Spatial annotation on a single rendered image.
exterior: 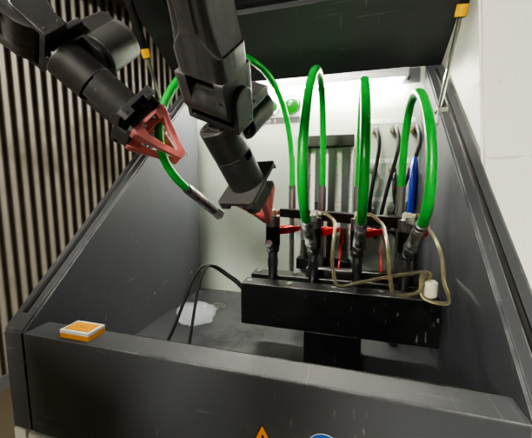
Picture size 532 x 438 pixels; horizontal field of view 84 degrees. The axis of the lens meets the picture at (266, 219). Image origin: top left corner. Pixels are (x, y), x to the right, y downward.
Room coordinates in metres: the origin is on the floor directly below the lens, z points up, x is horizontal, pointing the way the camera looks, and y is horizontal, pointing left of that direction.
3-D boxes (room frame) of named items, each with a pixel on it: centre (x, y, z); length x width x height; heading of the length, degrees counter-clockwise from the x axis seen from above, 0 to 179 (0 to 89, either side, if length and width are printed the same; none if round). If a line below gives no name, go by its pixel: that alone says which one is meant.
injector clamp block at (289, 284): (0.54, -0.13, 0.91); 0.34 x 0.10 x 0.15; 74
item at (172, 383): (0.35, 0.05, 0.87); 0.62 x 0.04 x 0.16; 74
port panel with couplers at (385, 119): (0.77, -0.32, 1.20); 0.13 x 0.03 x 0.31; 74
